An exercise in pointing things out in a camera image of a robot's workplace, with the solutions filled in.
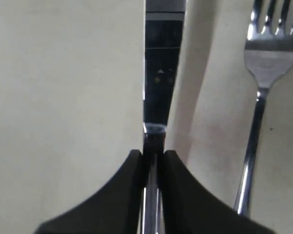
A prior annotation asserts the silver metal fork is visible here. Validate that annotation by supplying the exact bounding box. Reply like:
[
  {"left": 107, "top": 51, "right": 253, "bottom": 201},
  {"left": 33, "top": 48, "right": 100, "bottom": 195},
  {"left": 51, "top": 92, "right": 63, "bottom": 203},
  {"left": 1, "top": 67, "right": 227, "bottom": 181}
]
[{"left": 233, "top": 0, "right": 293, "bottom": 217}]

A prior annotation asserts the silver table knife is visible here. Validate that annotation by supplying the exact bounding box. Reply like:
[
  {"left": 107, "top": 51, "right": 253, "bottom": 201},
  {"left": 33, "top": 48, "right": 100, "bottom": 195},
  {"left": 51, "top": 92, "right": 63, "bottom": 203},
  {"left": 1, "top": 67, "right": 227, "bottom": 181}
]
[{"left": 140, "top": 0, "right": 186, "bottom": 234}]

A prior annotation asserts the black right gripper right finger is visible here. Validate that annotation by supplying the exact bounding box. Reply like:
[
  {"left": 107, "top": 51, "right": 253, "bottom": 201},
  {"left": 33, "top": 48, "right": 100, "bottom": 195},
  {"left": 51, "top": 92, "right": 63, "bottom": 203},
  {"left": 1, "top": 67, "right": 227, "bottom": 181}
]
[{"left": 158, "top": 150, "right": 274, "bottom": 234}]

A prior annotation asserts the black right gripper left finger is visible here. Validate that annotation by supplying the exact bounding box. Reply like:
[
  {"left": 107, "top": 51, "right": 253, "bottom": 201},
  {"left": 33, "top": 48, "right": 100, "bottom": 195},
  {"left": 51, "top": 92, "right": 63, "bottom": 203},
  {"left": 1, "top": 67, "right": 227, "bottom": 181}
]
[{"left": 35, "top": 150, "right": 144, "bottom": 234}]

